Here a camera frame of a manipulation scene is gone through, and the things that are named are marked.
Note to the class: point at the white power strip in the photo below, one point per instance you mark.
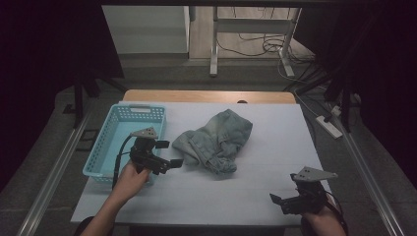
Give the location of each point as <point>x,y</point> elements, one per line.
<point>328,127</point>

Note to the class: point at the white cabinet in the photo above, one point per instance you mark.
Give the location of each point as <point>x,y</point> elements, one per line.
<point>147,29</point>

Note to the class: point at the black tripod stand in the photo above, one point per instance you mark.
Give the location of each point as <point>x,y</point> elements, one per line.
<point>78,98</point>

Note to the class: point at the white desk frame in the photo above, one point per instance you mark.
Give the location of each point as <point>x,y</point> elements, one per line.
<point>252,25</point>

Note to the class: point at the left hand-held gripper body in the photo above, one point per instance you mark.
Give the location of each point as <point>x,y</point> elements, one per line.
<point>146,155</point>

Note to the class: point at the black curtain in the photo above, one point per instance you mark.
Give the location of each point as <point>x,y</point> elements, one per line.
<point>377,49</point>
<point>39,49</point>

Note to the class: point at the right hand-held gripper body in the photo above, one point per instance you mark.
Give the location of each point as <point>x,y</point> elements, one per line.
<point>305,201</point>

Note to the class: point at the aluminium rail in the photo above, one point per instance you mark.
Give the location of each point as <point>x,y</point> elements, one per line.
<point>52,180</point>
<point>373,187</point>

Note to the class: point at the person's right hand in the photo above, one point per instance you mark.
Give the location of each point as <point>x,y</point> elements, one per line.
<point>323,224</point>

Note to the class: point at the light blue plastic basket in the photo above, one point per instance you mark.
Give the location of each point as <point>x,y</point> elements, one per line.
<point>108,147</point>

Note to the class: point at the white plug adapter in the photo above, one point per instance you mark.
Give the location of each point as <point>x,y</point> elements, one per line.
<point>336,110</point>

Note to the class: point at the person's left hand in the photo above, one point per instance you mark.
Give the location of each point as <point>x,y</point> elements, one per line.
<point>129,183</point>

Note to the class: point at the wooden table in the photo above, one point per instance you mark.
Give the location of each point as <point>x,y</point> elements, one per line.
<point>196,96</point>

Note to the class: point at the faded blue denim garment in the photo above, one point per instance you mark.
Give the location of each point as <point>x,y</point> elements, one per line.
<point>216,137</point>

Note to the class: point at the white table cover board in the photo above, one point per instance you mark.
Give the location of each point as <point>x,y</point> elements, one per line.
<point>262,183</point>

